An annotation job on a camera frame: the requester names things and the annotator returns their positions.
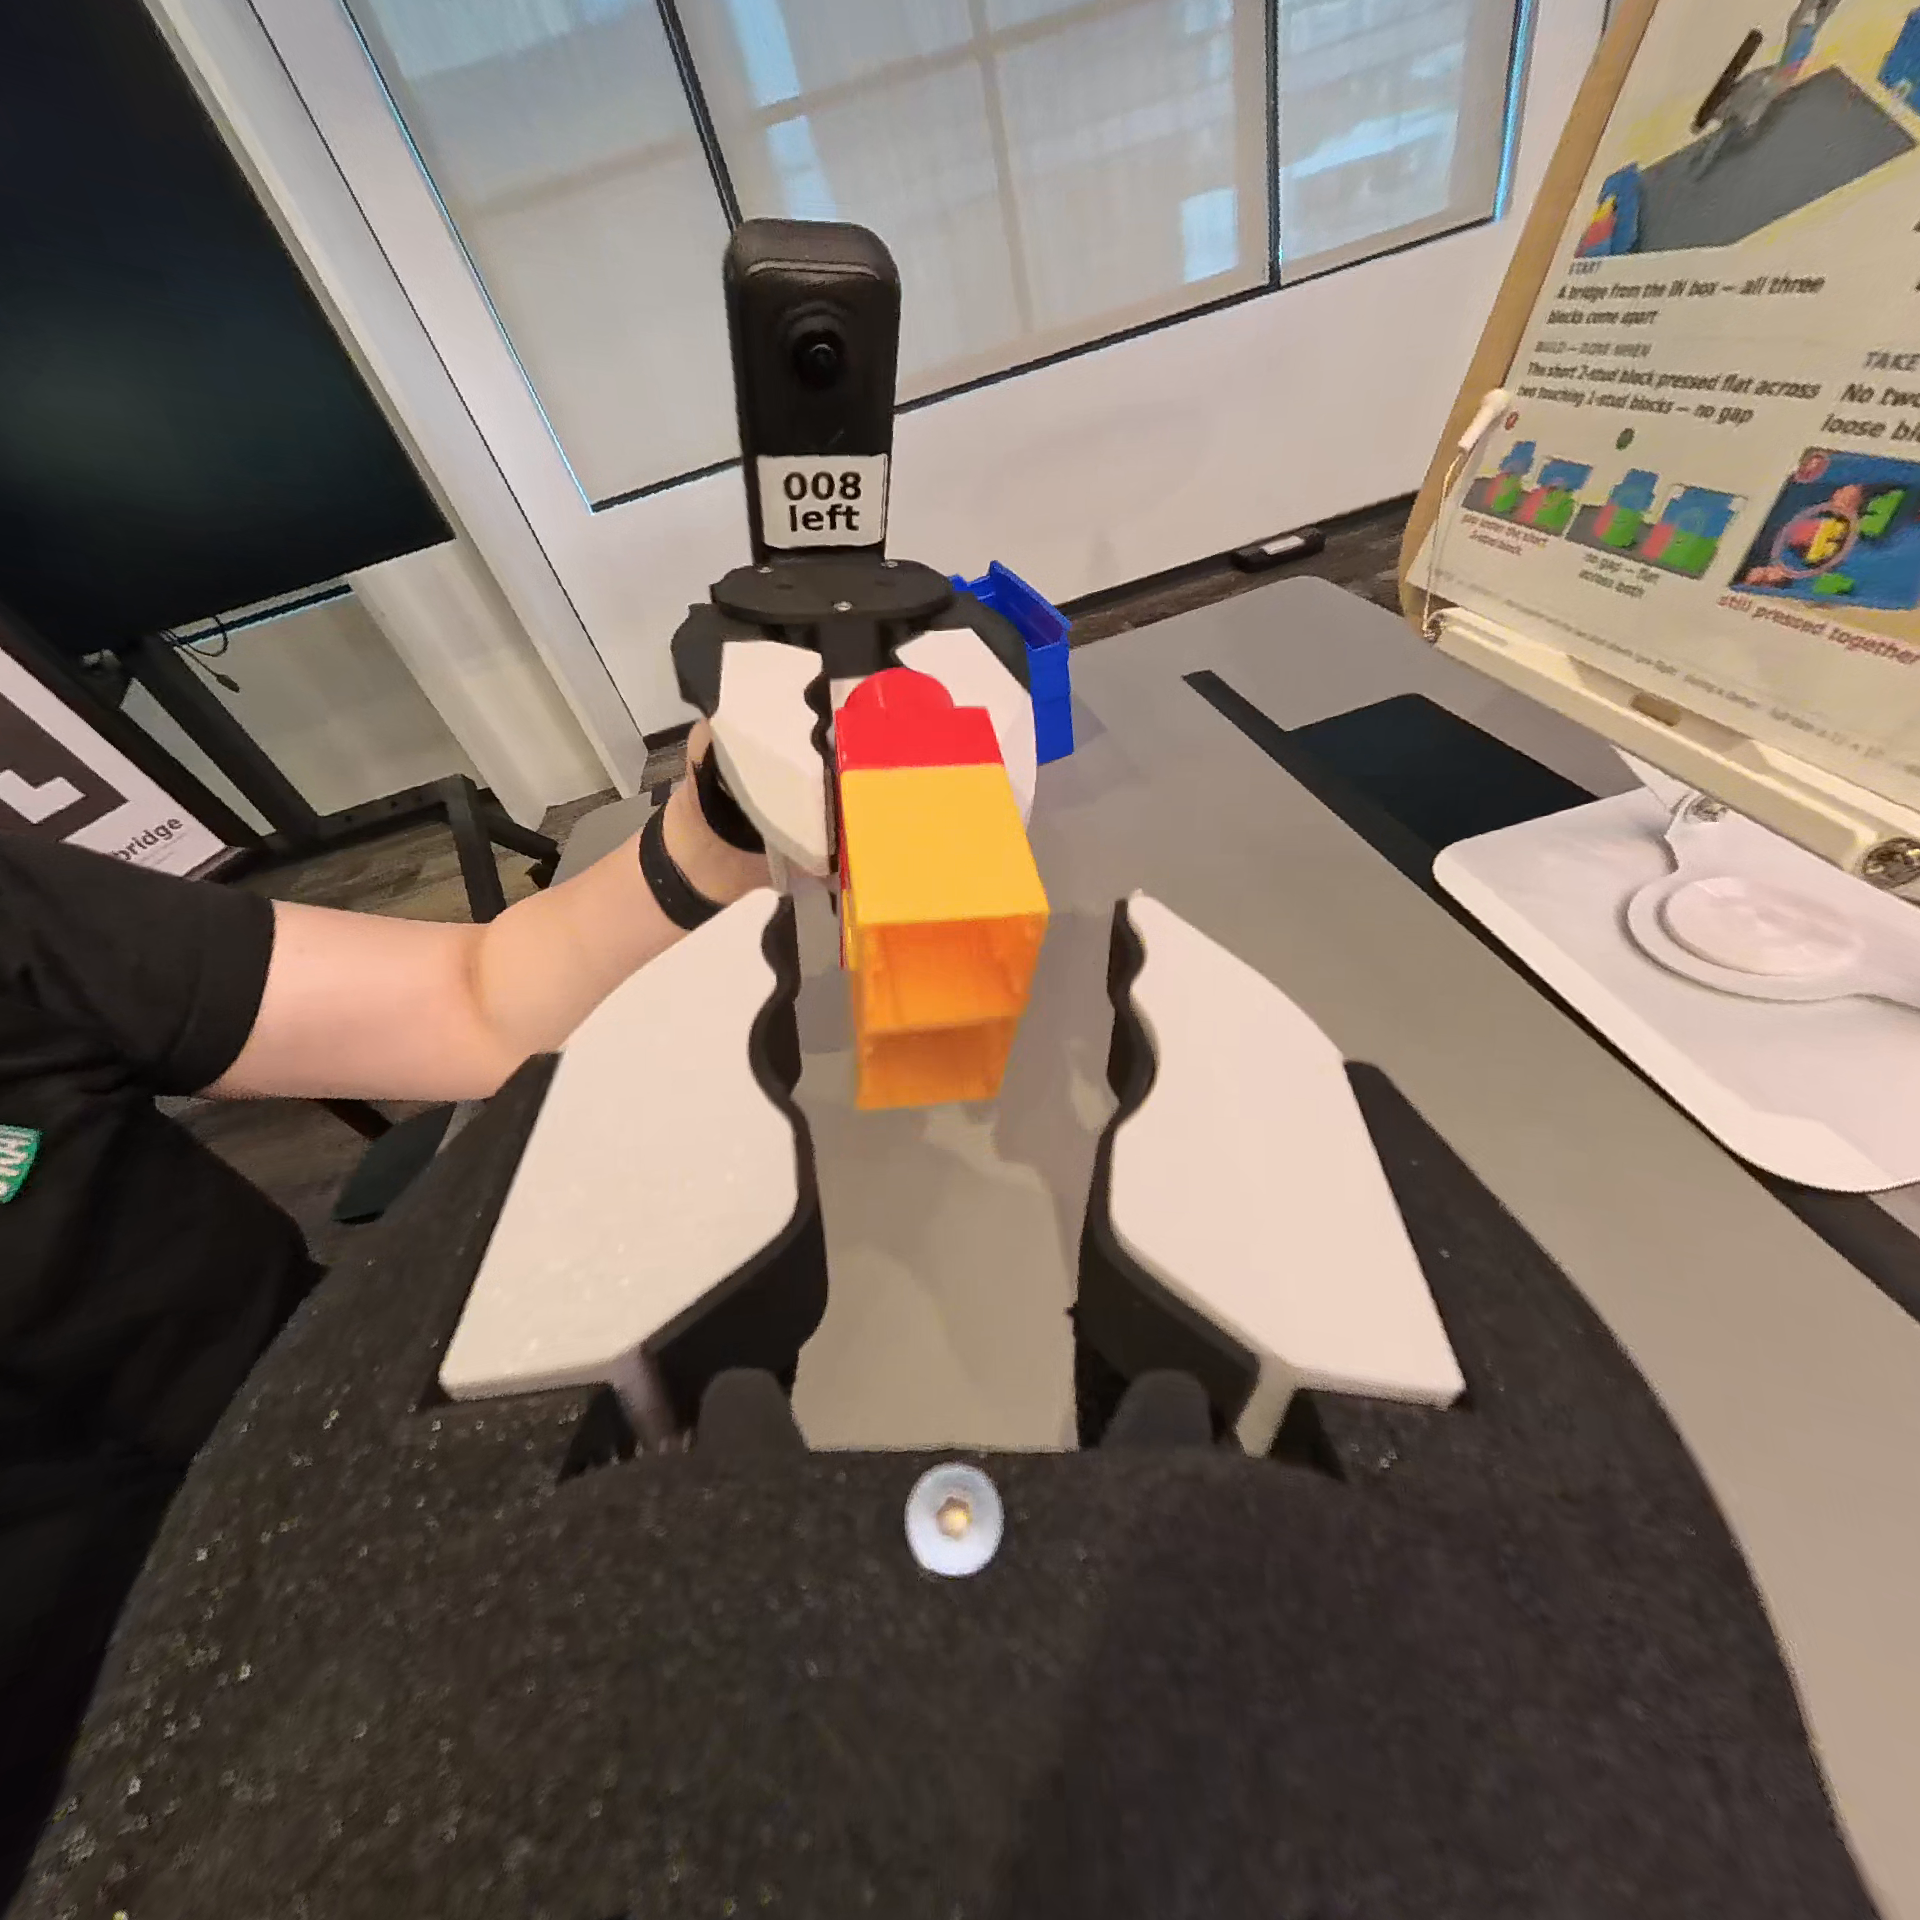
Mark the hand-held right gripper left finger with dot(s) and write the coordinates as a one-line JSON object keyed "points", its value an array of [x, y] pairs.
{"points": [[643, 1199]]}

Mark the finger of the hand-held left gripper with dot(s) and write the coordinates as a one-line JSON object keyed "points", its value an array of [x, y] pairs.
{"points": [[764, 749], [996, 689]]}

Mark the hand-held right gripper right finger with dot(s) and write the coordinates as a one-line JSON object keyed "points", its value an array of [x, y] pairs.
{"points": [[1260, 1199]]}

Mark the blue plastic bin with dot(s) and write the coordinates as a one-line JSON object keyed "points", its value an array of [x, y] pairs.
{"points": [[1043, 674]]}

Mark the red two-stud toy block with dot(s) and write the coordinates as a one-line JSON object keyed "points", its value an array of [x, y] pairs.
{"points": [[915, 729]]}

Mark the yellow toy block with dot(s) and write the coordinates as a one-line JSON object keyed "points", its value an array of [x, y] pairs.
{"points": [[931, 858], [938, 1069]]}

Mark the person's left forearm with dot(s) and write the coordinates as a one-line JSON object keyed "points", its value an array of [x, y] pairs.
{"points": [[418, 990]]}

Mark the grey desk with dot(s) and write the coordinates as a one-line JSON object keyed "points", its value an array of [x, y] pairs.
{"points": [[1276, 933]]}

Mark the black wristband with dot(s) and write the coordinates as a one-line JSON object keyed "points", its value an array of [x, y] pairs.
{"points": [[674, 887]]}

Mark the frosted glass window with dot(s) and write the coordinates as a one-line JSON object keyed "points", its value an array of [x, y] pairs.
{"points": [[974, 182]]}

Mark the dark chair part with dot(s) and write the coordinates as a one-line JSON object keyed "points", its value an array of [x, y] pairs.
{"points": [[392, 1163]]}

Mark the small black floor device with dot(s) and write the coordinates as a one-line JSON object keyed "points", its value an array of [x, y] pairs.
{"points": [[1279, 547]]}

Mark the white stand base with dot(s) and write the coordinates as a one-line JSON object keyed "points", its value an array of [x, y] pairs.
{"points": [[1558, 916]]}

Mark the dark flat plate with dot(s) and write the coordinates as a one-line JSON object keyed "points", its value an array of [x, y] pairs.
{"points": [[1440, 766]]}

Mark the large black screen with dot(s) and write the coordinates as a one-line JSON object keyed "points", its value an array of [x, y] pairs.
{"points": [[182, 302]]}

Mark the black white marker sign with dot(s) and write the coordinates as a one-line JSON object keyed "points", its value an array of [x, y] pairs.
{"points": [[88, 796]]}

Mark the instruction poster on board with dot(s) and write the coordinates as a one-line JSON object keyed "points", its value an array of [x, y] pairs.
{"points": [[1517, 225]]}

